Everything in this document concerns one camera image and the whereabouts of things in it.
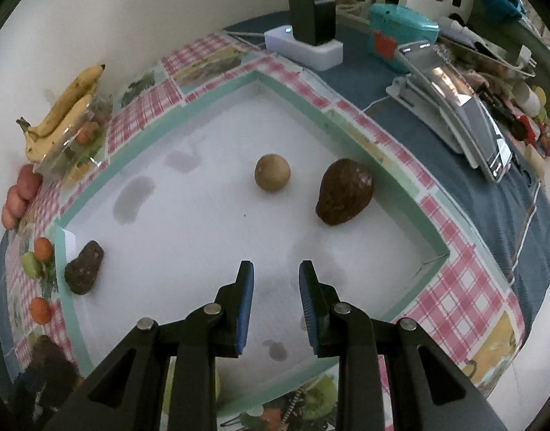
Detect blue tablecloth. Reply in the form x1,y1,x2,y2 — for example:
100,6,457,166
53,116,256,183
0,11,550,369

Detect clear plastic container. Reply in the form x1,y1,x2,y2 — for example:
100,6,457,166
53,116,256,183
32,94,114,180

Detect white cup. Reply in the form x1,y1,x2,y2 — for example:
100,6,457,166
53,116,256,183
512,82,541,115

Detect metal tray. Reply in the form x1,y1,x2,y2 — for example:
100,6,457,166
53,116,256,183
436,18,538,79

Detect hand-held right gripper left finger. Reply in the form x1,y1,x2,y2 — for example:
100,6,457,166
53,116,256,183
41,260,255,431

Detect teal lidded container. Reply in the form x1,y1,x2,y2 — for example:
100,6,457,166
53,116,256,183
369,3,440,74

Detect black power adapter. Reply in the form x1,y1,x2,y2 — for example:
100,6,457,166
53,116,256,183
288,0,337,46

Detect red toys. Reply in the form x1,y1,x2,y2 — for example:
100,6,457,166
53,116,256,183
508,114,550,156

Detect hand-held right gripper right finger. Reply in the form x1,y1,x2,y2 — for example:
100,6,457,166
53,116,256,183
299,260,509,431

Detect pink checked printed tablecloth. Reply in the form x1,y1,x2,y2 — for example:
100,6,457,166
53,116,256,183
0,31,527,431

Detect small green mango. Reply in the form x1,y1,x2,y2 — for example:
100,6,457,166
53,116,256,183
22,252,44,278

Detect bunch of yellow bananas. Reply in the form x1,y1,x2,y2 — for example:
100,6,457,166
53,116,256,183
17,64,106,138

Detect silver and white appliance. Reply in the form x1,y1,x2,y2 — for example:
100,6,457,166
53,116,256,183
386,45,513,183

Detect short yellow banana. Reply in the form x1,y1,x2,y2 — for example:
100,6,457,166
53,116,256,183
24,94,96,163

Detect round brown longan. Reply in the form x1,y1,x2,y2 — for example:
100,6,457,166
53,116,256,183
254,154,292,193

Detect white power bank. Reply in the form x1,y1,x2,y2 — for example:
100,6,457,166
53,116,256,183
264,26,344,71

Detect dark brown avocado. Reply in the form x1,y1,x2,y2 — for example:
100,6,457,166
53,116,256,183
64,240,105,296
315,158,375,226

